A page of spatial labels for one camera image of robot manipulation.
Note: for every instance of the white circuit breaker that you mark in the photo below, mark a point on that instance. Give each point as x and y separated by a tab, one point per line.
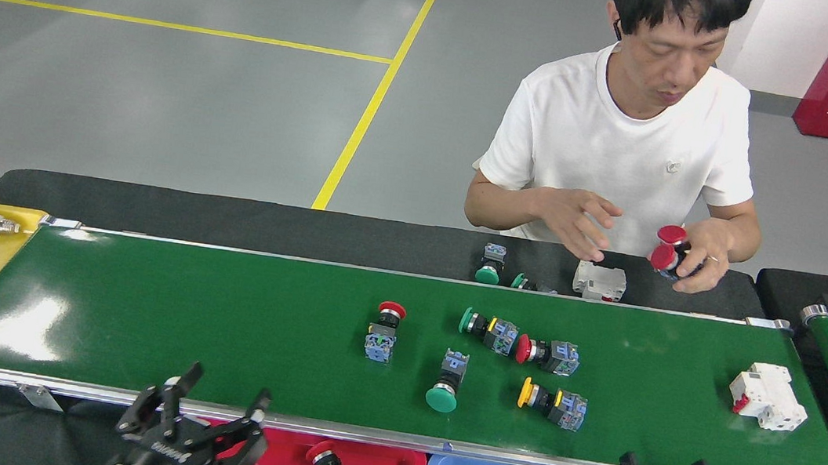
769	396
600	281

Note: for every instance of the person's right forearm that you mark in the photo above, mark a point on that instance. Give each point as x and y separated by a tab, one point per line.
504	206

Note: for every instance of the person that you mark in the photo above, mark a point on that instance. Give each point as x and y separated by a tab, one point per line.
630	148

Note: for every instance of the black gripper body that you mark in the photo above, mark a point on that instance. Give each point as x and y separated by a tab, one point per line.
169	459

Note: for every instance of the person's left hand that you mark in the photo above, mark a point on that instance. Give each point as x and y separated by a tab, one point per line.
712	245

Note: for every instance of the person's right hand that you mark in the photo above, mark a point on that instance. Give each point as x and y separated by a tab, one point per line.
578	217

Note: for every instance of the yellow push button switch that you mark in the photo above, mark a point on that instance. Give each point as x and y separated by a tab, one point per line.
568	409

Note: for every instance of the person's left forearm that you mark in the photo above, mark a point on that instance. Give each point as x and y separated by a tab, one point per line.
743	225

